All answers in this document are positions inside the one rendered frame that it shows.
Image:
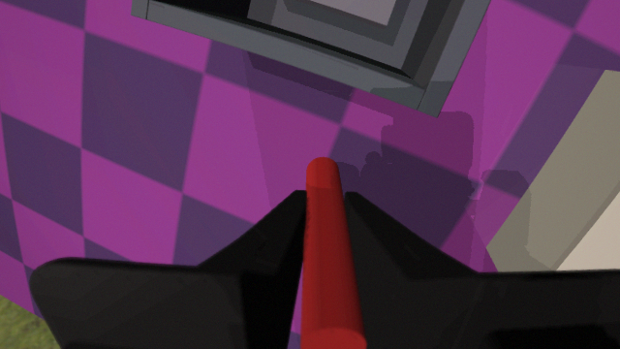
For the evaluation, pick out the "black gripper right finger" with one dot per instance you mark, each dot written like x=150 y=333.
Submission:
x=415 y=296

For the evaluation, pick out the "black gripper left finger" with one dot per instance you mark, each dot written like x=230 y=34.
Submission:
x=243 y=297

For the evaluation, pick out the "red cylinder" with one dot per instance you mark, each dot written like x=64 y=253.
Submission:
x=330 y=309

